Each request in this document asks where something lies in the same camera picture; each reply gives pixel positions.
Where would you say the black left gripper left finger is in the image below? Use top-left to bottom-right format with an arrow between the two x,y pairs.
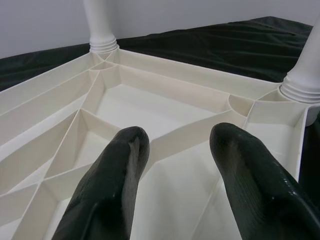
52,126 -> 151,240

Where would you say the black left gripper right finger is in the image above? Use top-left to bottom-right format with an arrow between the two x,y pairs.
209,122 -> 320,240

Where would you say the white plastic children table top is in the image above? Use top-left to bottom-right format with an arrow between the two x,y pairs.
0,48 -> 320,240

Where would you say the white plastic table leg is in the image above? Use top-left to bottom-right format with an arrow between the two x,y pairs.
83,0 -> 120,54
278,17 -> 320,103

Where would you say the black table cloth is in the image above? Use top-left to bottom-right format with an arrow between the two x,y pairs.
0,16 -> 320,201

